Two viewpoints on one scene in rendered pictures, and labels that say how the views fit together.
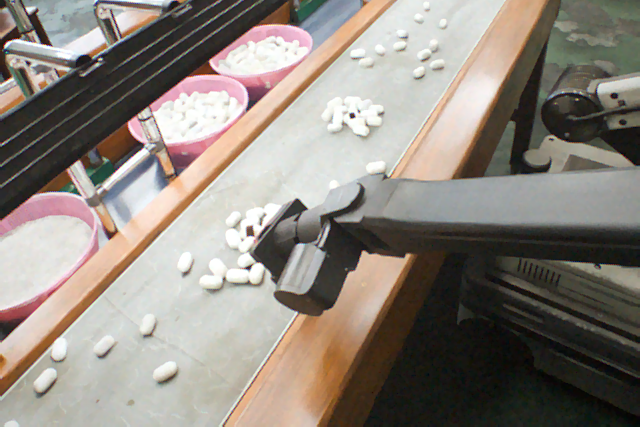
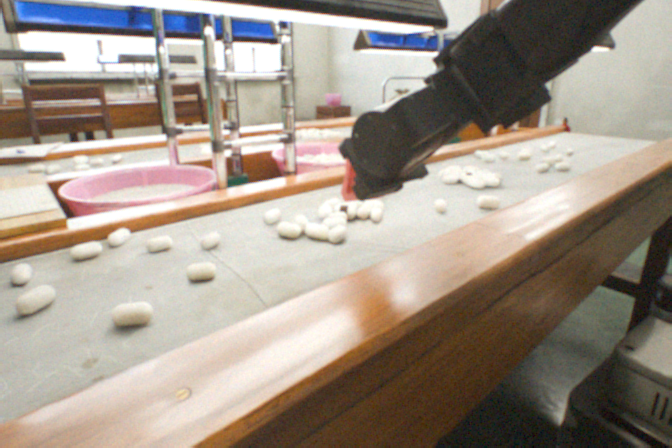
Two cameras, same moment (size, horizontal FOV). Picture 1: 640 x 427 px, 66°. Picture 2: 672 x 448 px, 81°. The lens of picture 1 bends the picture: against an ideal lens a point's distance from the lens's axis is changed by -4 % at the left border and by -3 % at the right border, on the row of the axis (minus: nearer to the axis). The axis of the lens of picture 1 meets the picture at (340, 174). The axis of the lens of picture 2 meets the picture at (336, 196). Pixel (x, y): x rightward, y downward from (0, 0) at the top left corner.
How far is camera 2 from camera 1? 39 cm
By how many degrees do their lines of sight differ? 28
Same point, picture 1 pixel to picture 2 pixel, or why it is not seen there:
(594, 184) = not seen: outside the picture
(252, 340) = (307, 276)
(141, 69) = not seen: outside the picture
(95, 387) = (125, 269)
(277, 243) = not seen: hidden behind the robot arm
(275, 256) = not seen: hidden behind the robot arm
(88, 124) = not seen: outside the picture
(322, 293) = (415, 113)
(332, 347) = (402, 289)
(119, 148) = (259, 175)
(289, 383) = (333, 303)
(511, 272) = (641, 414)
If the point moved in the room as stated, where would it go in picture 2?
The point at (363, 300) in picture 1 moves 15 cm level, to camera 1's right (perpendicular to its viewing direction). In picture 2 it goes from (454, 265) to (613, 284)
